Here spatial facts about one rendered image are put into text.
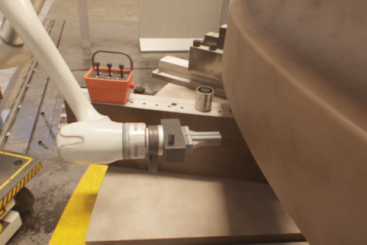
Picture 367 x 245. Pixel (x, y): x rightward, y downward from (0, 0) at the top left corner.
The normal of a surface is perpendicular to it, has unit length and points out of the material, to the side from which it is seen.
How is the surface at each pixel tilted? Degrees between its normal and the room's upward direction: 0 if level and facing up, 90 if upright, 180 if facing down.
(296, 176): 90
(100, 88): 97
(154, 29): 90
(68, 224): 0
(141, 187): 0
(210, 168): 90
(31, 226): 0
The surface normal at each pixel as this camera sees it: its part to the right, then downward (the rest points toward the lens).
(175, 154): 0.15, 0.54
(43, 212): 0.08, -0.84
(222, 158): -0.07, 0.52
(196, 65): -0.45, 0.44
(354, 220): -0.96, 0.07
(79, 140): 0.02, -0.10
